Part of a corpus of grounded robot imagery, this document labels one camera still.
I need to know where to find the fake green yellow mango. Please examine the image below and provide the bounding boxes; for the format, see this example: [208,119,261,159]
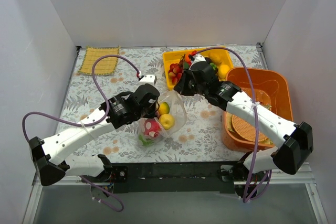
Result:
[158,102,170,115]

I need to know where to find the round woven basket tray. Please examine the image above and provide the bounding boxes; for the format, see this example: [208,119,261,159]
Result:
[232,115,256,142]

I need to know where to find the orange plastic basin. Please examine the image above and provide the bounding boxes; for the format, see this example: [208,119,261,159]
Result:
[223,67,293,152]

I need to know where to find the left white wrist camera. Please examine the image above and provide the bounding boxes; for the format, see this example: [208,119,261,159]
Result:
[139,74,157,86]

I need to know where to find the clear dotted zip bag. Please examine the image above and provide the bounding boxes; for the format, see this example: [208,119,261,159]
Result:
[138,90,187,147]

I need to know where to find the fake brown potato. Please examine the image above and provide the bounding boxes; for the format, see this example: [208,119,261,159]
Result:
[208,52,222,65]

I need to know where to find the fake green vegetable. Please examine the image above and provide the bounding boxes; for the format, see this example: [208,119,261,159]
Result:
[138,134,155,147]

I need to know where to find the yellow plastic tray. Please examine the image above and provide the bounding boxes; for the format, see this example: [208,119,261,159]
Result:
[163,48,234,90]

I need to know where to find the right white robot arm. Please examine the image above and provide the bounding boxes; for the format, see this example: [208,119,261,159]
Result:
[174,61,313,181]

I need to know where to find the yellow woven bamboo mat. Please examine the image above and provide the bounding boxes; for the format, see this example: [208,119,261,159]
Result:
[78,46,120,76]

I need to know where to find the green woven mat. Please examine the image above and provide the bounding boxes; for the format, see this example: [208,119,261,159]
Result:
[226,104,272,145]

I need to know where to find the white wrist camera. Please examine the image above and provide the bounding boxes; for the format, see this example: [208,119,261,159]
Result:
[139,74,157,86]
[191,54,206,64]

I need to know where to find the fake yellow pear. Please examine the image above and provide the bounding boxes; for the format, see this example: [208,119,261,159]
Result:
[159,114,175,131]

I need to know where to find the fake mangosteen lower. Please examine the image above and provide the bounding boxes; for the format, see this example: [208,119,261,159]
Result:
[210,63,218,74]

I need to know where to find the fake orange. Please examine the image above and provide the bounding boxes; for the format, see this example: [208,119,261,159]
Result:
[185,54,193,62]

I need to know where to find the fake red apple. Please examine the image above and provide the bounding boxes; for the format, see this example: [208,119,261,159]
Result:
[140,119,161,138]

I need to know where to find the red cherry bunch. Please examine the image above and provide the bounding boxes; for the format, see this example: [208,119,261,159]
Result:
[168,63,183,86]

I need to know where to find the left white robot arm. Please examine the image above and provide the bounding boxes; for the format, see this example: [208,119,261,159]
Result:
[29,84,160,186]

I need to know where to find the fake yellow lemon right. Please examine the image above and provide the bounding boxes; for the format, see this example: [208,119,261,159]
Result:
[217,64,230,79]

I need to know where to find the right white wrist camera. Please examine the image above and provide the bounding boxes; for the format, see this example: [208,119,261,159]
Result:
[191,54,206,64]

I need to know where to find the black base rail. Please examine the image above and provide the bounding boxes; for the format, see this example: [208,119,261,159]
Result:
[81,161,271,198]

